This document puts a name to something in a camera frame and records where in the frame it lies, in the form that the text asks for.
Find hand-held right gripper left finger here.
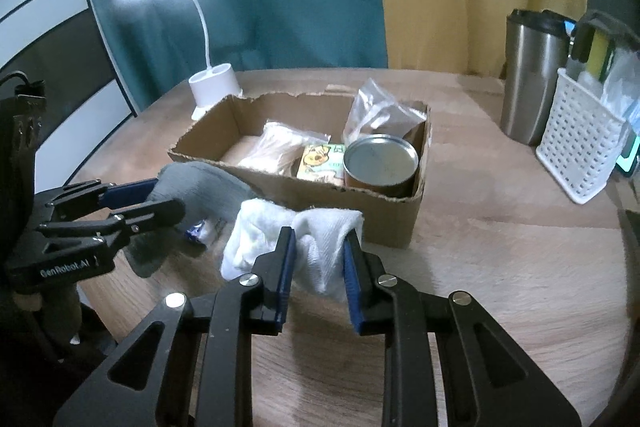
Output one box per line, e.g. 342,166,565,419
52,227,298,427

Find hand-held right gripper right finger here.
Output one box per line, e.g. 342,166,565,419
341,228,584,427

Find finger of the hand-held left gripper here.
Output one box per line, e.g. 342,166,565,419
34,176,162,221
36,198,187,254

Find white sock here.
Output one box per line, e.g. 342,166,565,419
220,199,364,301

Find grey sock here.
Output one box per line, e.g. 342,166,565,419
127,161,257,279

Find cardboard box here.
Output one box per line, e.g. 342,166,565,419
167,91,433,250

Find round tin can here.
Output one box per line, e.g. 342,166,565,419
342,134,420,198

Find green cartoon tissue pack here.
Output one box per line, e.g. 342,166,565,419
296,143,348,185

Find clear bag of cotton swabs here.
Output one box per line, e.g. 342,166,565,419
235,121,331,176

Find clear zip bag brown snacks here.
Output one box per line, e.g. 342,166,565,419
342,78,429,148

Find small blue white packet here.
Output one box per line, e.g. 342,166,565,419
185,218,224,249

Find white desk lamp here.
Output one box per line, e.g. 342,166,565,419
112,0,247,122

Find teal curtain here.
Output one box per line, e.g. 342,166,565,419
75,0,391,114

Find white perforated plastic basket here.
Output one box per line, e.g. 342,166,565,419
536,68,633,206

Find stainless steel tumbler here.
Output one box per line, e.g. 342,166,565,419
500,8,577,146

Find clear plastic bag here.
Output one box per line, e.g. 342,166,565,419
575,49,640,135

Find yellow green sponge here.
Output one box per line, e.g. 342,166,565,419
584,29,617,78

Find dark grey cloth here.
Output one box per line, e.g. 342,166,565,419
571,9,640,60

